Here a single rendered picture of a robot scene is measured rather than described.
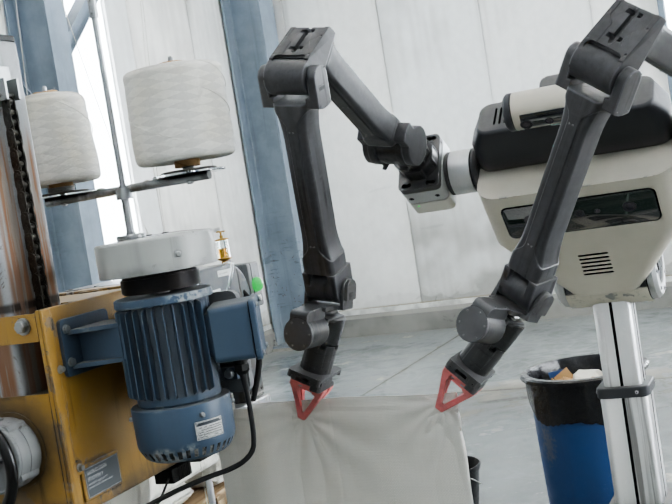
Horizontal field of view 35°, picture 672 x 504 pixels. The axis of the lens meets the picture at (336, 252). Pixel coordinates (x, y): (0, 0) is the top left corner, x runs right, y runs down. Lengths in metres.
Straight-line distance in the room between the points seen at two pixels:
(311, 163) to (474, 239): 8.41
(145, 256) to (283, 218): 9.05
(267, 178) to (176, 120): 8.96
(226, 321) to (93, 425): 0.27
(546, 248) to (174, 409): 0.61
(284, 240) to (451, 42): 2.55
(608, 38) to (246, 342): 0.68
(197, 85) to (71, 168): 0.28
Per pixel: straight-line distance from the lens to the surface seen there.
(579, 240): 2.12
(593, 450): 3.97
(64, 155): 1.82
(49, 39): 7.81
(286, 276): 10.61
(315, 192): 1.75
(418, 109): 10.23
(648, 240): 2.12
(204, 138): 1.67
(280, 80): 1.69
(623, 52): 1.54
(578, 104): 1.56
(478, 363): 1.73
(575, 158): 1.58
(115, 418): 1.72
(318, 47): 1.71
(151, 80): 1.68
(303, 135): 1.71
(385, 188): 10.36
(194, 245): 1.54
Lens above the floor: 1.43
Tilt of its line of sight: 3 degrees down
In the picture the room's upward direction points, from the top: 9 degrees counter-clockwise
